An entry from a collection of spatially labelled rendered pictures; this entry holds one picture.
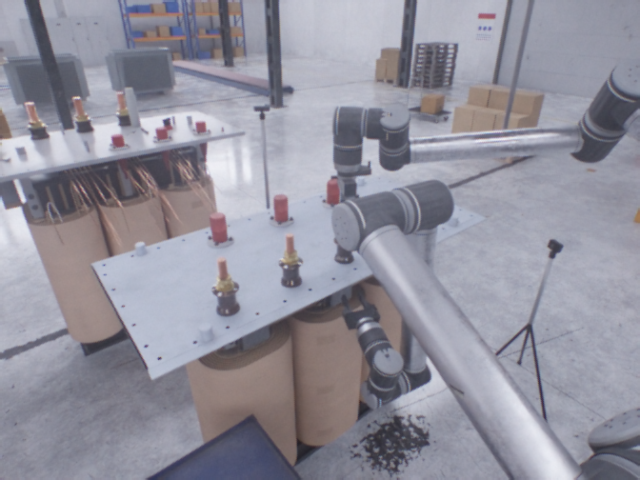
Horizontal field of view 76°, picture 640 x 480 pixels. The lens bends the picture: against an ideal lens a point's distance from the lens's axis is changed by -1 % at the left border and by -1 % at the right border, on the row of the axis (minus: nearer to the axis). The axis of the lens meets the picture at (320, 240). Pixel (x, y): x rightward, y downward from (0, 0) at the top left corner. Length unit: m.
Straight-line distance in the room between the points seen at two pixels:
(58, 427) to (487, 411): 2.75
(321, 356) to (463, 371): 1.08
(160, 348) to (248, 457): 0.55
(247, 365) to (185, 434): 1.28
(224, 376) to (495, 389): 1.06
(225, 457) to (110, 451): 1.39
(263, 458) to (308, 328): 0.55
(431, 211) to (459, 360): 0.48
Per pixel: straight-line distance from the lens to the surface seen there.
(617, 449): 1.15
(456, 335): 1.02
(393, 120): 1.46
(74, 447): 3.12
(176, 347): 1.41
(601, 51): 14.97
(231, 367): 1.72
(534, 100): 7.91
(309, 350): 1.98
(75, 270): 3.10
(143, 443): 2.97
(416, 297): 1.05
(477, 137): 1.64
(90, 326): 3.34
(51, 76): 9.57
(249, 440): 1.74
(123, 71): 13.59
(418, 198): 1.27
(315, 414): 2.30
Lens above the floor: 2.29
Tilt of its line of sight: 29 degrees down
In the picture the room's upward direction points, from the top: straight up
